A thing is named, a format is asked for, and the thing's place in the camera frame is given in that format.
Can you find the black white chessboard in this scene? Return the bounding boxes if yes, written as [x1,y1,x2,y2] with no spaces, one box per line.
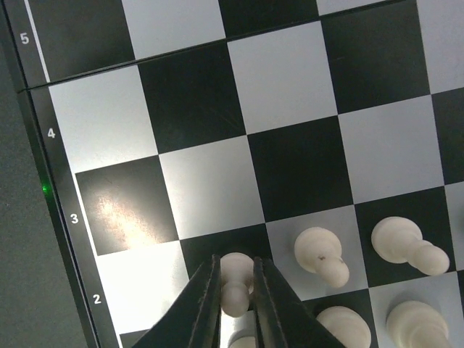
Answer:
[1,1,463,347]

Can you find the white chess piece twelfth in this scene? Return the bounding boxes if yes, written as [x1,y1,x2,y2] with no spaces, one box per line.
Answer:
[371,216,450,276]

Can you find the white chess piece fifteenth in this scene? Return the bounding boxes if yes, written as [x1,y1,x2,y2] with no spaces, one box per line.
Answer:
[294,227,349,288]

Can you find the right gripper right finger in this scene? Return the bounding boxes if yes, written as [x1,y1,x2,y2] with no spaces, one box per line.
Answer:
[253,257,343,347]

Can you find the white chess piece sixteenth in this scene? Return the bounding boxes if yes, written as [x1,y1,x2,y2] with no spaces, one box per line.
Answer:
[220,252,254,318]

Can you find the white chess piece fourteenth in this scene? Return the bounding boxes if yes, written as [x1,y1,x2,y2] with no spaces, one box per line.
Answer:
[386,301,452,348]

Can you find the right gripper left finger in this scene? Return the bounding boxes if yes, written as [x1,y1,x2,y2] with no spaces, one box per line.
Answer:
[134,254,221,348]

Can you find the white chess piece eleventh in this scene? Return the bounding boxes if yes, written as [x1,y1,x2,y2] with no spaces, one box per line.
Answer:
[229,336,256,348]

